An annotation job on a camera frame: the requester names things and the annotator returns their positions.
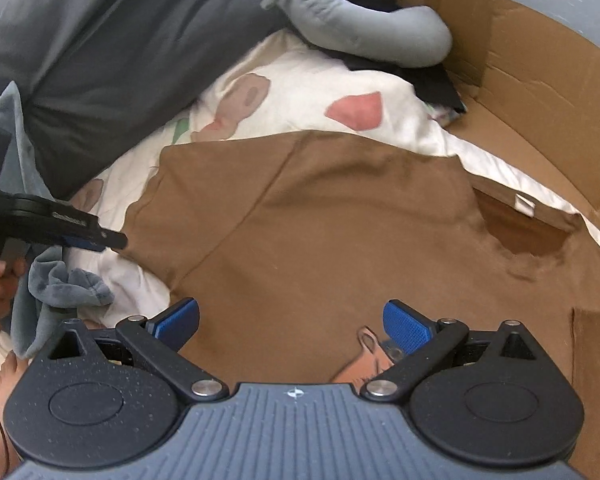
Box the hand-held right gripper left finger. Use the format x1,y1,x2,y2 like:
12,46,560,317
47,298,229,402

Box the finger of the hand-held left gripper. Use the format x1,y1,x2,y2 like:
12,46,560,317
11,196,129,254

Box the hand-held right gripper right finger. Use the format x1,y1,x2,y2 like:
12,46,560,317
361,300,538,402

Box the brown printed t-shirt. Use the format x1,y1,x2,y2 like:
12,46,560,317
115,129,600,480

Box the person's left hand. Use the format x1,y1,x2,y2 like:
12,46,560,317
0,254,27,334

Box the grey-blue cloth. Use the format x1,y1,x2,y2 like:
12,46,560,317
0,80,117,362

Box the dark grey pillow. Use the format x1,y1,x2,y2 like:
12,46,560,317
0,0,287,202

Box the patterned floral cloth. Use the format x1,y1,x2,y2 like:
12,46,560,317
427,102,463,128

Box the black cloth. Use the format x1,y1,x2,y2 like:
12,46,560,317
325,0,469,114

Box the bear print bedsheet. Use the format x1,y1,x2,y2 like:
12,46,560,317
0,30,600,398

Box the brown cardboard sheet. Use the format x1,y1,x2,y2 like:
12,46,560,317
370,0,600,257

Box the grey neck pillow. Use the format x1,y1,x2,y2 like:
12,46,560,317
261,0,454,69

